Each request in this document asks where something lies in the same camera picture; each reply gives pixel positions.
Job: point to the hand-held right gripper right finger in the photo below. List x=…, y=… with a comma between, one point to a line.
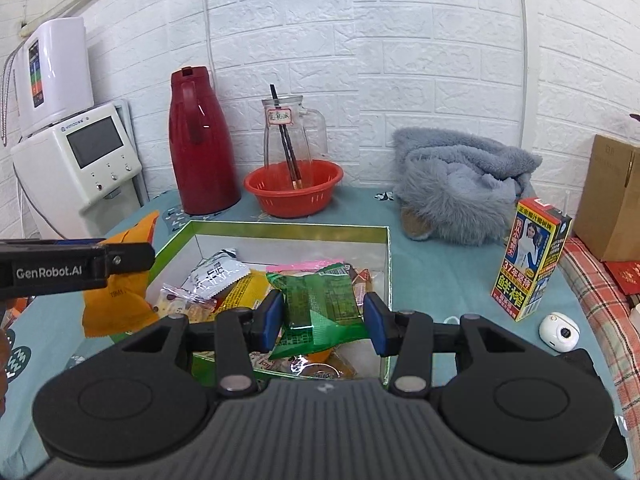
x=376, y=327

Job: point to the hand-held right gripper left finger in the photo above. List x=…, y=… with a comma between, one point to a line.
x=272, y=320

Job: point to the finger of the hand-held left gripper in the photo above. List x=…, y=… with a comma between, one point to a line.
x=131, y=257

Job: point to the orange snack bag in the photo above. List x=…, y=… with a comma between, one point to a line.
x=120, y=305

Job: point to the green snack packet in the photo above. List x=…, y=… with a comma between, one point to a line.
x=320, y=300

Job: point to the green cardboard box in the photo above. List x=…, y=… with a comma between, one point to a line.
x=280, y=232

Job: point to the yellow snack packet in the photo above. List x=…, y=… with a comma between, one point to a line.
x=242, y=290

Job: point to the brown bread packet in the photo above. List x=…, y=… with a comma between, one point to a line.
x=325, y=367

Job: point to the pink-edged bean packet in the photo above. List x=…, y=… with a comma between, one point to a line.
x=310, y=265

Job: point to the clear cracker packet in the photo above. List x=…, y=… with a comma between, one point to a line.
x=187, y=302

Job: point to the white snack packet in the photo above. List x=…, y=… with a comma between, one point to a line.
x=215, y=272

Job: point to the white screen appliance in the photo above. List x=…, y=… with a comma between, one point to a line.
x=75, y=170

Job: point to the red plastic basin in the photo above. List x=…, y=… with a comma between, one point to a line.
x=295, y=200

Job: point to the red thermos jug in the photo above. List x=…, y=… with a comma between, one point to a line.
x=200, y=150

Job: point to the grey fluffy cloth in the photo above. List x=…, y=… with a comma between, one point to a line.
x=450, y=185

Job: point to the yellow juice carton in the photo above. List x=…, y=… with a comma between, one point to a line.
x=532, y=260

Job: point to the dark stirring stick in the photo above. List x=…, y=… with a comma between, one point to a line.
x=287, y=140

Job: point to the glass pitcher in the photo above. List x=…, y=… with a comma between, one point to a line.
x=292, y=140

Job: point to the white round device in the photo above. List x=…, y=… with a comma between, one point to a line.
x=559, y=331

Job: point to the white water purifier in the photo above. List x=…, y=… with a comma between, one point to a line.
x=55, y=70

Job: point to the black phone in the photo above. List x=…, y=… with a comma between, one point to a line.
x=580, y=361

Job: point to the plaid cloth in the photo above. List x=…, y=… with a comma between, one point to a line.
x=600, y=310

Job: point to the red envelope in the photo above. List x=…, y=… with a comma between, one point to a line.
x=625, y=277

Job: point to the large cardboard box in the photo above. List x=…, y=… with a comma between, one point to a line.
x=612, y=195

